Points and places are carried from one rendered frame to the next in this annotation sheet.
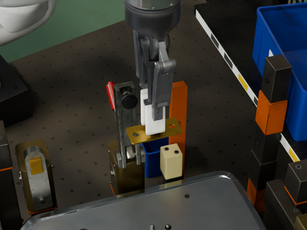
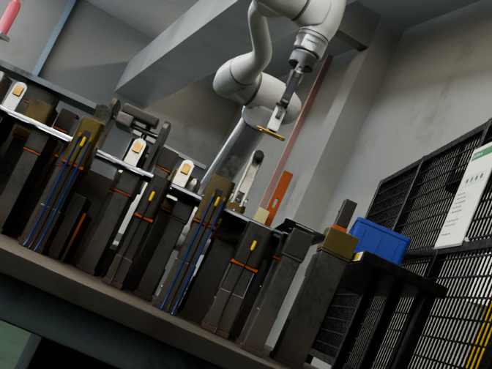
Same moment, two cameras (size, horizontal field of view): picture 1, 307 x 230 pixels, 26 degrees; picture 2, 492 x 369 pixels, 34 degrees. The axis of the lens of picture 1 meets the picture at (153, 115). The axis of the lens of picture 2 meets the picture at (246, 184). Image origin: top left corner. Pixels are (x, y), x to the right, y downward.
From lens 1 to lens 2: 1.86 m
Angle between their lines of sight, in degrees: 53
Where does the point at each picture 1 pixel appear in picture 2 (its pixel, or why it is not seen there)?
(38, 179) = (181, 178)
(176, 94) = (284, 176)
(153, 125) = (273, 122)
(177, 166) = (262, 219)
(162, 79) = (293, 81)
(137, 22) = (294, 54)
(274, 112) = not seen: hidden behind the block
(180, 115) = (280, 194)
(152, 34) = (298, 61)
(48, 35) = not seen: outside the picture
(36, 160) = (188, 164)
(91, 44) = not seen: hidden behind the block
